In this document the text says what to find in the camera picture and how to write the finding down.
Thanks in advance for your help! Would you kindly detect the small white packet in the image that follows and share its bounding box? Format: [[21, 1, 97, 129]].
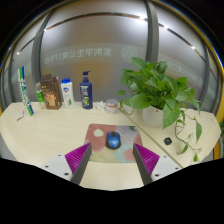
[[15, 110, 26, 121]]

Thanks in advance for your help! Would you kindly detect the small white jar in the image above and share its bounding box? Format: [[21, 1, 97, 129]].
[[105, 98, 119, 115]]

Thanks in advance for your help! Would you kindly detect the green potted plant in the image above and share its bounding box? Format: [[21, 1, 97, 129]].
[[115, 56, 204, 164]]

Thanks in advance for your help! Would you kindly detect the white bottle with blue cap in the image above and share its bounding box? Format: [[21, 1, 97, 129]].
[[60, 78, 76, 110]]

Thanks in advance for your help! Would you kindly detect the clear bottle with green label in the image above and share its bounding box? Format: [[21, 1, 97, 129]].
[[35, 81, 47, 110]]

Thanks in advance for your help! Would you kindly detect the blue computer mouse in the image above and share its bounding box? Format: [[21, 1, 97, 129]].
[[105, 130, 122, 150]]

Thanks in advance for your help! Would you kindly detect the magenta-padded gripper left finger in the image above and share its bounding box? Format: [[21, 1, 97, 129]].
[[41, 142, 93, 186]]

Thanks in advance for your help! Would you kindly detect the brown cracker box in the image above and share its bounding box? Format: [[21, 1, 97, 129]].
[[40, 73, 63, 110]]

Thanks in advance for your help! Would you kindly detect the crumpled white wrapper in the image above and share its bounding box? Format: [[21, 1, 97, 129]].
[[94, 100, 107, 112]]

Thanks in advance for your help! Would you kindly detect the pastel floral mouse pad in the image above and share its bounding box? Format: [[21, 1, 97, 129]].
[[83, 123, 144, 164]]

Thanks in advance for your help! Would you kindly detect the dark blue pump bottle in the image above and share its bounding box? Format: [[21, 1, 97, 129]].
[[79, 70, 94, 110]]

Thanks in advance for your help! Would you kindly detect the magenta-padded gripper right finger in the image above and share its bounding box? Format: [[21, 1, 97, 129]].
[[132, 143, 183, 186]]

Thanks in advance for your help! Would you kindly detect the white green shuttlecock tube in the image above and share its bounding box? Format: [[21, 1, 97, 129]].
[[17, 65, 35, 117]]

